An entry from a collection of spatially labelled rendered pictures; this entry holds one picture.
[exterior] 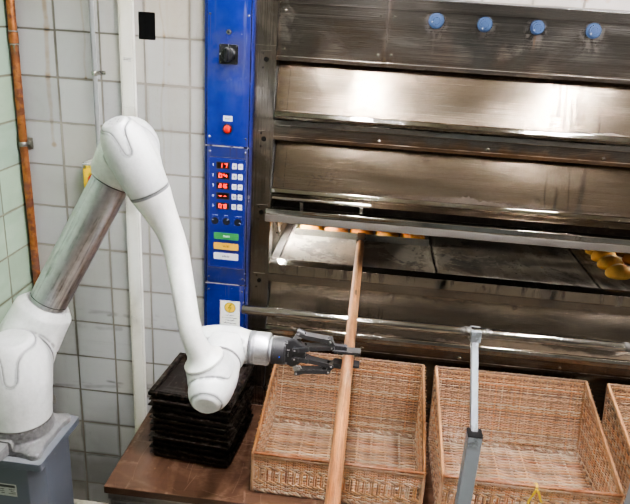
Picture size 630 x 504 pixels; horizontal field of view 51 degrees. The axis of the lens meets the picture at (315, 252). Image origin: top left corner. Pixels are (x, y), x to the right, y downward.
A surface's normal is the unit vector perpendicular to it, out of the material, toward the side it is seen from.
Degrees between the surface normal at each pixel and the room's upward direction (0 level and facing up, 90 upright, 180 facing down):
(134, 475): 0
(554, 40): 90
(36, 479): 90
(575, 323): 70
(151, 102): 90
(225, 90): 90
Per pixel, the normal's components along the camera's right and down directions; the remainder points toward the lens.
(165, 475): 0.06, -0.94
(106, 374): -0.10, 0.33
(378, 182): -0.08, 0.00
